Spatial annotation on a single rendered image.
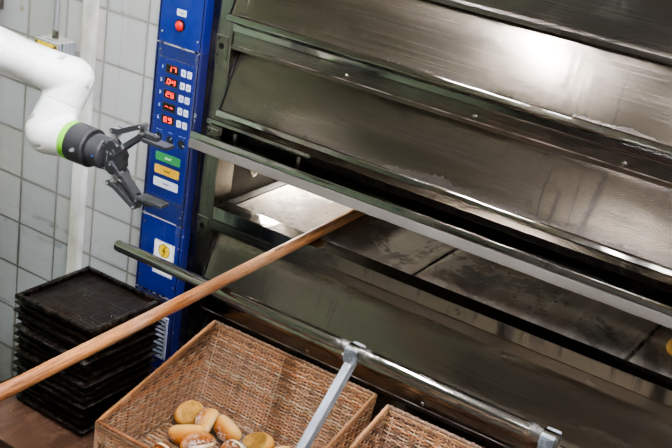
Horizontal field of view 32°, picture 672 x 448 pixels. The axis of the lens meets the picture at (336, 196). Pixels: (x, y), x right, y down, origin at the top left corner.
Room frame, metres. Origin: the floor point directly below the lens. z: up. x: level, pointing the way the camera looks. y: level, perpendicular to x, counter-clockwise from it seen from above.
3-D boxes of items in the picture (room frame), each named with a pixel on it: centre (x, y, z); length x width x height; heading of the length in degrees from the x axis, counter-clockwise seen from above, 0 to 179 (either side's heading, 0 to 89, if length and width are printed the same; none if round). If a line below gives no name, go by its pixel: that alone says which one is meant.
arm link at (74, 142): (2.48, 0.58, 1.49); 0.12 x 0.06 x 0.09; 151
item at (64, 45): (3.24, 0.87, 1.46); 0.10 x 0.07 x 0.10; 60
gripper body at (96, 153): (2.44, 0.52, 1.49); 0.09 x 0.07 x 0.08; 61
